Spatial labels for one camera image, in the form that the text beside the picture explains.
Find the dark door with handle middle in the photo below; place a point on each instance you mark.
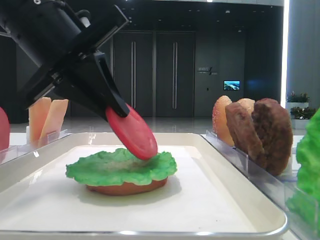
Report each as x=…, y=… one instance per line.
x=133, y=69

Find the white rectangular serving tray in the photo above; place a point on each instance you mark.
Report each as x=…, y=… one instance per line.
x=206, y=199

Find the dark door with handle right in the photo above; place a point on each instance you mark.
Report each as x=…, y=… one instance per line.
x=175, y=63

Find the small wall display screen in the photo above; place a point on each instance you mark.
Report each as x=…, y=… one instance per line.
x=231, y=85

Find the green lettuce leaf on bun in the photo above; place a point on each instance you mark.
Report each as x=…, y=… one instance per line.
x=116, y=168

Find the dark door with handle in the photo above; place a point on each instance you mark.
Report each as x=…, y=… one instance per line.
x=133, y=69
x=175, y=63

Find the tan bun slice behind patties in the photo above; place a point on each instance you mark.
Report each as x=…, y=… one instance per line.
x=248, y=104

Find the sesame top bun slice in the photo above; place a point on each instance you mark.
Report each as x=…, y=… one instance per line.
x=219, y=120

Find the orange cheese slice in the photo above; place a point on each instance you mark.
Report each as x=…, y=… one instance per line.
x=38, y=113
x=55, y=117

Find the clear acrylic rack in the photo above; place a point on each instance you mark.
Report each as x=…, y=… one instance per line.
x=22, y=145
x=277, y=188

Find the clear acrylic rack left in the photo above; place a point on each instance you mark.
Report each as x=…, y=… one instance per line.
x=22, y=145

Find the brown meat patty left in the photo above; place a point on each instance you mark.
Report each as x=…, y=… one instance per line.
x=243, y=133

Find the green lettuce leaf in rack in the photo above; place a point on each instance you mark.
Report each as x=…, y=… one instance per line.
x=306, y=170

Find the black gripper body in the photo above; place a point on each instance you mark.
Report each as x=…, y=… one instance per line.
x=52, y=34

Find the potted plants in white planter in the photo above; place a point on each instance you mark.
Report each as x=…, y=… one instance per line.
x=299, y=110

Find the brown meat patty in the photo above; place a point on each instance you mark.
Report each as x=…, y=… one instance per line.
x=273, y=126
x=243, y=133

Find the red tomato slice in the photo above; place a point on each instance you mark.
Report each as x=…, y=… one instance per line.
x=4, y=130
x=134, y=133

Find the brown bottom bun slice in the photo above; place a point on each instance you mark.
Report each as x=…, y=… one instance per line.
x=127, y=188

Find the orange cheese slice right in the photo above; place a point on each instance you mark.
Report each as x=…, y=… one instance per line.
x=55, y=117

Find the brown meat patty right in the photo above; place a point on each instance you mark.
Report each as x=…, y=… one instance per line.
x=273, y=126

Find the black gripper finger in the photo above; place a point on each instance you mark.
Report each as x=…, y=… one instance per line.
x=104, y=87
x=75, y=85

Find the clear acrylic rack right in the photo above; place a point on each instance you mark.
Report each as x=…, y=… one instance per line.
x=277, y=188

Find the orange cheese slice left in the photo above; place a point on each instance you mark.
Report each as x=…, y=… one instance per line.
x=38, y=113

